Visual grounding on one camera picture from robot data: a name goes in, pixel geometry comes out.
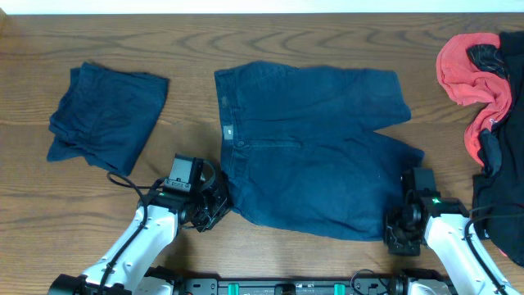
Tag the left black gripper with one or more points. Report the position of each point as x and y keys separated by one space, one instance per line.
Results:
x=223 y=206

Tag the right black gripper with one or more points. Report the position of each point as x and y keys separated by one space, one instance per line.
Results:
x=395 y=247

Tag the navy blue shorts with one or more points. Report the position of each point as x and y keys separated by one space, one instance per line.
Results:
x=303 y=149

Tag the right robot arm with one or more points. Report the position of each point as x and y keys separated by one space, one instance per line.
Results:
x=443 y=225

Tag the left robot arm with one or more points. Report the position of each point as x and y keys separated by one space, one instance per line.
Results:
x=192 y=196

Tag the black garment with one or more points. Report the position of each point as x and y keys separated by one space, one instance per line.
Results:
x=498 y=192

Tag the folded navy blue garment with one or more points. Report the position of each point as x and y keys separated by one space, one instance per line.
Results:
x=106 y=117

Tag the red cloth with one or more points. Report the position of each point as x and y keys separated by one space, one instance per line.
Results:
x=465 y=84

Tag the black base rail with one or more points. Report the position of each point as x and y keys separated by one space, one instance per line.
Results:
x=363 y=282

